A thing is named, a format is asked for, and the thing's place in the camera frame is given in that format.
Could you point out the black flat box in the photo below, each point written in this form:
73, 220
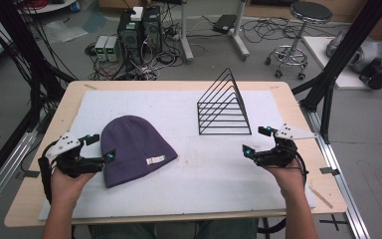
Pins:
225, 23

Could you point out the white box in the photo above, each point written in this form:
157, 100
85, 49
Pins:
137, 14

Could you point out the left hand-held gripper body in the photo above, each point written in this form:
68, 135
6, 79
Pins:
69, 162

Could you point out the white foam mat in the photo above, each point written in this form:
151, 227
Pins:
195, 179

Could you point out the blue tape roll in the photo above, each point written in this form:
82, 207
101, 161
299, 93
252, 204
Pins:
75, 7

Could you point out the person's left hand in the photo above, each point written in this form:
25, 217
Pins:
67, 186

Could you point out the aluminium rail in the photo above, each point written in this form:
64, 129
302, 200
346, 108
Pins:
3, 169
341, 186

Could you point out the white platform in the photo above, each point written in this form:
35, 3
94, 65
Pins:
318, 49

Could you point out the white desk leg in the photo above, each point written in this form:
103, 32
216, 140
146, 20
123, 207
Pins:
240, 40
185, 40

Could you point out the person's left leg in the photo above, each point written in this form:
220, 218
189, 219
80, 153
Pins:
122, 231

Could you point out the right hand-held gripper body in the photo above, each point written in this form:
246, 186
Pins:
278, 154

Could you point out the person's right hand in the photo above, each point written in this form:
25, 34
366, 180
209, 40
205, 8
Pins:
286, 179

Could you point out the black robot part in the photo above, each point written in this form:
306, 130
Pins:
376, 75

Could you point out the white round table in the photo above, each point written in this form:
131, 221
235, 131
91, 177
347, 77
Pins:
51, 6

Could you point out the black computer tower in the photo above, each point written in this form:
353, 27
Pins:
152, 31
130, 40

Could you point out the black round stool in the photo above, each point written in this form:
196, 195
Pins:
311, 11

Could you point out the black tape piece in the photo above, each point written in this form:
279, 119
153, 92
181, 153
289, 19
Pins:
30, 174
329, 171

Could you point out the black frame post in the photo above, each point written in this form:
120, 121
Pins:
23, 43
354, 43

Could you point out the grey robot shell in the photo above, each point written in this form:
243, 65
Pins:
361, 54

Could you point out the clear plastic sheet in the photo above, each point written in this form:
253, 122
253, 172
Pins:
64, 31

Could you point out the grey power supply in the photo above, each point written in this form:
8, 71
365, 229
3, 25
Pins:
100, 48
112, 49

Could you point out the black tape cross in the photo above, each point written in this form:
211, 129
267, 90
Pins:
334, 221

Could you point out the purple knit beanie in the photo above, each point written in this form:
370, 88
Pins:
129, 146

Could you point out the thin wooden stick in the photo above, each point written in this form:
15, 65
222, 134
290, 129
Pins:
320, 197

